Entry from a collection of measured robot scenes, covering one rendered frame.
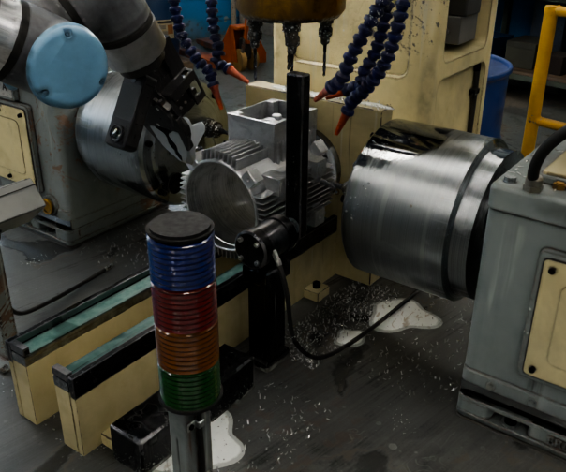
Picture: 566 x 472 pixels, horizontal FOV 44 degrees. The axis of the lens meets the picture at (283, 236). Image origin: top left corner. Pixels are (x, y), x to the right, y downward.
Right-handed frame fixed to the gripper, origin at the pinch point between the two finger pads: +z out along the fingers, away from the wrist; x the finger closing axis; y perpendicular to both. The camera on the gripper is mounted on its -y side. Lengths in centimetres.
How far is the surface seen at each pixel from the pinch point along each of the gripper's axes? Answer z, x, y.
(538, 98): 155, 14, 184
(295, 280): 26.9, -13.3, -0.6
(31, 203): -8.4, 11.0, -20.3
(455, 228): 3.9, -44.7, 4.2
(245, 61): 289, 322, 305
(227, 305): 14.0, -13.3, -14.9
